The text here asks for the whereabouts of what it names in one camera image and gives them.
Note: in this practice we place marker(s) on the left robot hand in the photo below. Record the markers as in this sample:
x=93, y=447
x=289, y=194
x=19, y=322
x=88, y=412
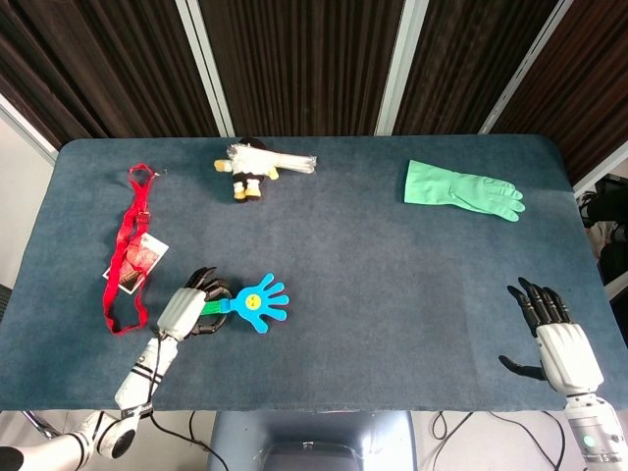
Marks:
x=179, y=311

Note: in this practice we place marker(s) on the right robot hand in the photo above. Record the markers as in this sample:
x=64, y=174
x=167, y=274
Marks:
x=566, y=353

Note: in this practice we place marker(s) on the blue green hand clapper toy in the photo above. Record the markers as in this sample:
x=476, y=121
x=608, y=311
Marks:
x=255, y=304

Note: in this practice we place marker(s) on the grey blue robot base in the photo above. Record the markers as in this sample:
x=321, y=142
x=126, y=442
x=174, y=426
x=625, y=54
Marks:
x=314, y=436

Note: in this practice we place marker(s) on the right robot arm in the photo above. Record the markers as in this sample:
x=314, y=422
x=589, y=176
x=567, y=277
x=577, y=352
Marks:
x=589, y=427

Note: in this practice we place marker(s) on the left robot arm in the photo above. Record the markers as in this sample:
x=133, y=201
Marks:
x=142, y=368

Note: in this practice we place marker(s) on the white printed card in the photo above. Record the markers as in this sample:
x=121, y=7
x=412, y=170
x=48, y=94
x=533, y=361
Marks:
x=152, y=250

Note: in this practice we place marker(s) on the black equipment pile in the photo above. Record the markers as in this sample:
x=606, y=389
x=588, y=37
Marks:
x=611, y=221

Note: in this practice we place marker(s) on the black white plush toy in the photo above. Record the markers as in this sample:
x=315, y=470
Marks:
x=247, y=174

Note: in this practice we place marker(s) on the blue table cloth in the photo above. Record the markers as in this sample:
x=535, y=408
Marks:
x=343, y=235

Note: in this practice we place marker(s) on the clear packet of white straws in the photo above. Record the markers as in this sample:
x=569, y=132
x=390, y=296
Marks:
x=289, y=162

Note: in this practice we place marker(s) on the green rubber glove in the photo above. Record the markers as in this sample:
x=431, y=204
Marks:
x=441, y=189

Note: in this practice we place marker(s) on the aluminium frame post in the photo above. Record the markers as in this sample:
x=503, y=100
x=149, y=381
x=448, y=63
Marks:
x=525, y=68
x=400, y=68
x=24, y=122
x=206, y=68

